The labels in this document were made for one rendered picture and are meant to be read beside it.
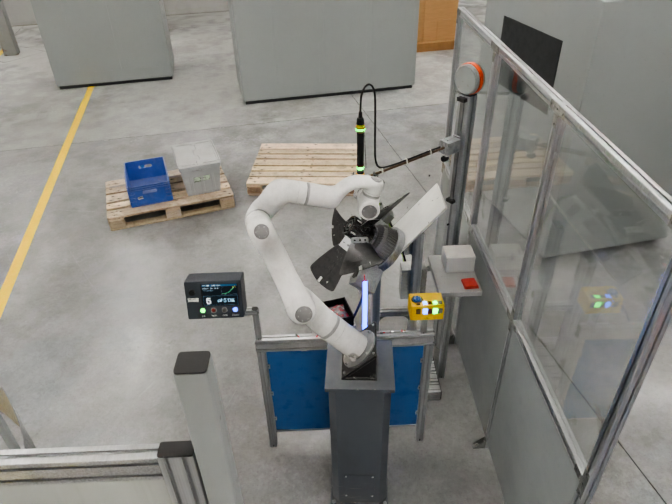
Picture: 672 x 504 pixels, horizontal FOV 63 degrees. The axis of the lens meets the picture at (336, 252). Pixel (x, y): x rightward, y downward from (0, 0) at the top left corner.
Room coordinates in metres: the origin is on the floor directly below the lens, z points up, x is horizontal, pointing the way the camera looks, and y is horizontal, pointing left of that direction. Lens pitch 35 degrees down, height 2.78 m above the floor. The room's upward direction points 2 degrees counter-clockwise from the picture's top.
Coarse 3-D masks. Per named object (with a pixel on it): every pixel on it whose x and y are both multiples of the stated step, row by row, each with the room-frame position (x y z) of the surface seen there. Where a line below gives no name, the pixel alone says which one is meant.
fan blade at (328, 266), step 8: (336, 248) 2.44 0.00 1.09; (328, 256) 2.43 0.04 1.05; (336, 256) 2.40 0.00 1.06; (344, 256) 2.39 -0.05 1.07; (312, 264) 2.45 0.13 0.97; (320, 264) 2.42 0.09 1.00; (328, 264) 2.39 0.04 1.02; (336, 264) 2.38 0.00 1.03; (312, 272) 2.42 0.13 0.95; (320, 272) 2.38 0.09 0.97; (328, 272) 2.36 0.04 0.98; (336, 272) 2.35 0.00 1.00; (320, 280) 2.35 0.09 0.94; (336, 280) 2.31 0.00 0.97; (328, 288) 2.29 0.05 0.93
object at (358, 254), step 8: (352, 248) 2.29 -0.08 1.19; (360, 248) 2.28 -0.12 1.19; (368, 248) 2.28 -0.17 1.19; (352, 256) 2.23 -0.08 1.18; (360, 256) 2.21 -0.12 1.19; (368, 256) 2.20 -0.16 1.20; (376, 256) 2.19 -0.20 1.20; (344, 264) 2.19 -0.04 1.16; (352, 264) 2.17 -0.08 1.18; (360, 264) 2.15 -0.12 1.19; (376, 264) 2.12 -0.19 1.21; (344, 272) 2.13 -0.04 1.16; (352, 272) 2.11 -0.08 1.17
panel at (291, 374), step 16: (272, 352) 2.00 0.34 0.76; (288, 352) 2.00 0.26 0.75; (304, 352) 2.00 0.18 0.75; (320, 352) 2.00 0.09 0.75; (400, 352) 2.01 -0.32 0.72; (416, 352) 2.01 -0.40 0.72; (272, 368) 2.00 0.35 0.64; (288, 368) 2.00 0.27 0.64; (304, 368) 2.00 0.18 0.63; (320, 368) 2.00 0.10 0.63; (400, 368) 2.01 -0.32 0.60; (416, 368) 2.01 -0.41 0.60; (272, 384) 2.00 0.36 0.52; (288, 384) 2.00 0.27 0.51; (304, 384) 2.00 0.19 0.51; (320, 384) 2.00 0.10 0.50; (400, 384) 2.01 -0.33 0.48; (416, 384) 2.01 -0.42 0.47; (272, 400) 1.99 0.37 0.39; (288, 400) 2.00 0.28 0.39; (304, 400) 2.00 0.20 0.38; (320, 400) 2.00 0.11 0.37; (400, 400) 2.01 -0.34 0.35; (416, 400) 2.01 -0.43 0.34; (288, 416) 2.00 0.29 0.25; (304, 416) 2.00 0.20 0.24; (320, 416) 2.00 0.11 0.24; (400, 416) 2.01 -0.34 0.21; (416, 416) 2.01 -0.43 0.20
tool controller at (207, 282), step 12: (192, 276) 2.02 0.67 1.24; (204, 276) 2.02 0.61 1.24; (216, 276) 2.01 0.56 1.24; (228, 276) 2.01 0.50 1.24; (240, 276) 2.01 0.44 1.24; (192, 288) 1.95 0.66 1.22; (204, 288) 1.95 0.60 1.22; (216, 288) 1.95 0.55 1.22; (228, 288) 1.95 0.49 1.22; (240, 288) 1.95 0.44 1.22; (192, 300) 1.94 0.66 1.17; (216, 300) 1.94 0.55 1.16; (228, 300) 1.94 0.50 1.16; (240, 300) 1.94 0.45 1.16; (192, 312) 1.92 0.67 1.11; (216, 312) 1.92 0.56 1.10; (228, 312) 1.92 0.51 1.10; (240, 312) 1.92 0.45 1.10
